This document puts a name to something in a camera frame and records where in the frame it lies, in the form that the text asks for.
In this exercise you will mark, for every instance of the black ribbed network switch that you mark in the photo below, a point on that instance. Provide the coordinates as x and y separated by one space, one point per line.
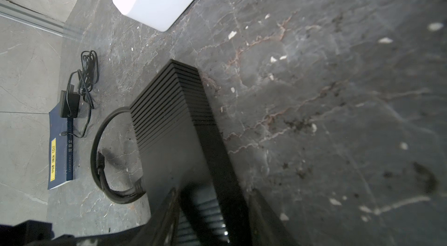
181 149

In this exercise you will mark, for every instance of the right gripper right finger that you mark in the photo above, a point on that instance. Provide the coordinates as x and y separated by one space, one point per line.
266 228

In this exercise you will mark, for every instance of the blue booklet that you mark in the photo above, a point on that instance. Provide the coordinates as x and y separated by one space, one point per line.
60 154

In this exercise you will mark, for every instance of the black adapter with thin cord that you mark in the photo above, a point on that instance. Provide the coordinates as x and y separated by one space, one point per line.
80 85

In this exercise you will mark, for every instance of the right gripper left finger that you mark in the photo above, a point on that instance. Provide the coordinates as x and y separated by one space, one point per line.
161 229

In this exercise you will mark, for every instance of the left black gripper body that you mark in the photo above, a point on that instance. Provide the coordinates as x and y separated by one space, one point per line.
36 233

